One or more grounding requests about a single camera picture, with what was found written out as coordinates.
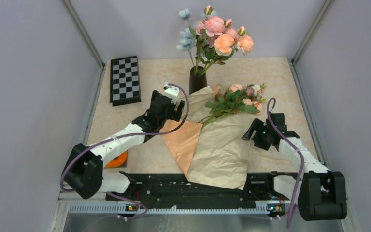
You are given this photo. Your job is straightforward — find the orange curved toy track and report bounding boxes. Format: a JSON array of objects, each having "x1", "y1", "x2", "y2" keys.
[{"x1": 105, "y1": 151, "x2": 128, "y2": 169}]

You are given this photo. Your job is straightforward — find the black cylindrical vase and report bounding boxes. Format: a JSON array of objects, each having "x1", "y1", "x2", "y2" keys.
[{"x1": 188, "y1": 66, "x2": 207, "y2": 95}]

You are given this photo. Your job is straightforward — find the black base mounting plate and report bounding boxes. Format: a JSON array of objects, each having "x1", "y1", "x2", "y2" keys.
[{"x1": 99, "y1": 172, "x2": 297, "y2": 213}]

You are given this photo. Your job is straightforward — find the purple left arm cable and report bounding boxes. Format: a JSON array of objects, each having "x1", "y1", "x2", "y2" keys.
[{"x1": 59, "y1": 83, "x2": 190, "y2": 221}]

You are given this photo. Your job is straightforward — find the orange paper bouquet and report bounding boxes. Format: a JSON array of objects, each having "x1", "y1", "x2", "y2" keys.
[{"x1": 162, "y1": 85, "x2": 256, "y2": 190}]

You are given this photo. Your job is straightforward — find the small pink flower bunch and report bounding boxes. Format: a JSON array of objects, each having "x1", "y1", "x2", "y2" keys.
[{"x1": 199, "y1": 83, "x2": 267, "y2": 126}]

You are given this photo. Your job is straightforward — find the aluminium frame rail right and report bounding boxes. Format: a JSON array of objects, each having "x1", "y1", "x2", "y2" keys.
[{"x1": 291, "y1": 0, "x2": 335, "y2": 67}]

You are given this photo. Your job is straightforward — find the aluminium frame rail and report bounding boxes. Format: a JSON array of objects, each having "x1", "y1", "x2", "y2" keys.
[
  {"x1": 49, "y1": 181, "x2": 362, "y2": 232},
  {"x1": 291, "y1": 0, "x2": 335, "y2": 67},
  {"x1": 62, "y1": 0, "x2": 106, "y2": 70}
]

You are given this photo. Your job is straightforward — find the black grey chessboard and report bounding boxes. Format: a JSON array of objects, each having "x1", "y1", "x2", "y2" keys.
[{"x1": 110, "y1": 56, "x2": 141, "y2": 106}]

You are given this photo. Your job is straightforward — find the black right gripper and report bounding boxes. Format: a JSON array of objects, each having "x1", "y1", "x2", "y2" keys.
[{"x1": 243, "y1": 118, "x2": 273, "y2": 151}]

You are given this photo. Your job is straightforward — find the aluminium frame rail left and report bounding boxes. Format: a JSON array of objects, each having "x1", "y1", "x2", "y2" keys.
[{"x1": 62, "y1": 0, "x2": 106, "y2": 70}]

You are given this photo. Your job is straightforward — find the aluminium front frame rail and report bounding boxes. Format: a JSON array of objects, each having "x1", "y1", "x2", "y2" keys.
[{"x1": 49, "y1": 181, "x2": 362, "y2": 232}]

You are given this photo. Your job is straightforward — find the pink orange blue flowers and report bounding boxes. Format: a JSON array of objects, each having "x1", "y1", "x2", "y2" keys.
[{"x1": 176, "y1": 5, "x2": 254, "y2": 76}]

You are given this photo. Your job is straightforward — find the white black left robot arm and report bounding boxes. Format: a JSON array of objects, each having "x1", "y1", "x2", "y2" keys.
[{"x1": 59, "y1": 82, "x2": 190, "y2": 199}]

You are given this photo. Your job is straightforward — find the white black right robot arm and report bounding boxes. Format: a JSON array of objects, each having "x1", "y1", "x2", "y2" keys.
[{"x1": 242, "y1": 113, "x2": 347, "y2": 221}]

